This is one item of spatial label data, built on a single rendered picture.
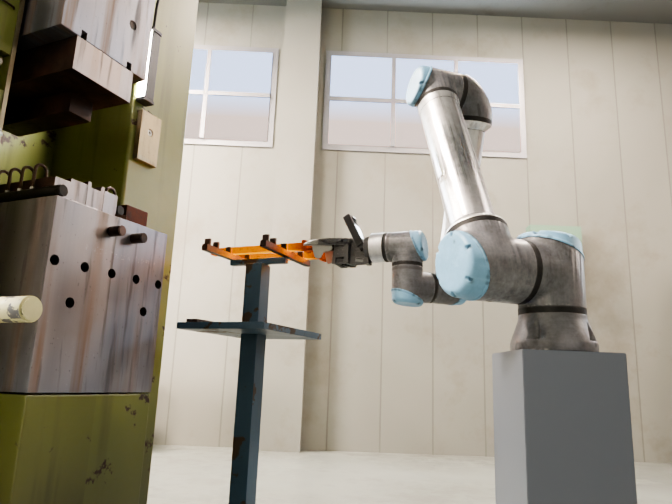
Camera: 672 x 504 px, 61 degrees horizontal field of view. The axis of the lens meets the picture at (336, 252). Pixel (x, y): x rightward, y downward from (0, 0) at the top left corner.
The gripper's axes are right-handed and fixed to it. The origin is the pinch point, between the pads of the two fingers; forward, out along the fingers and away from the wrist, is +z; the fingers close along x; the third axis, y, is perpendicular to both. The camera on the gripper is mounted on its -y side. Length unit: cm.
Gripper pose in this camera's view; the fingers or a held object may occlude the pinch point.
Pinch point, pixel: (312, 245)
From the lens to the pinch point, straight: 181.1
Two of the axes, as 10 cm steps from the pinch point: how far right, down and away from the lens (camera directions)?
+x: 4.0, 2.1, 8.9
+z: -9.2, 0.5, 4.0
